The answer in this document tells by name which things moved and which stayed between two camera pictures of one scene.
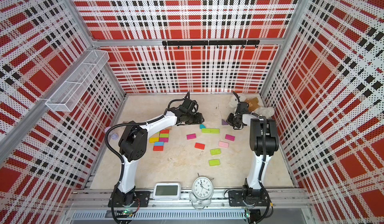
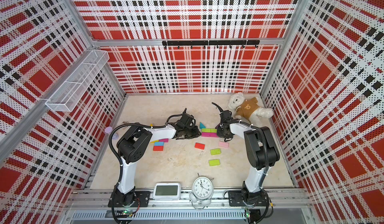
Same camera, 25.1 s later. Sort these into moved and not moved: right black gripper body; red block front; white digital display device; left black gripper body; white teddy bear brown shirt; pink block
Moved: right black gripper body; left black gripper body
Not moved: white teddy bear brown shirt; pink block; white digital display device; red block front
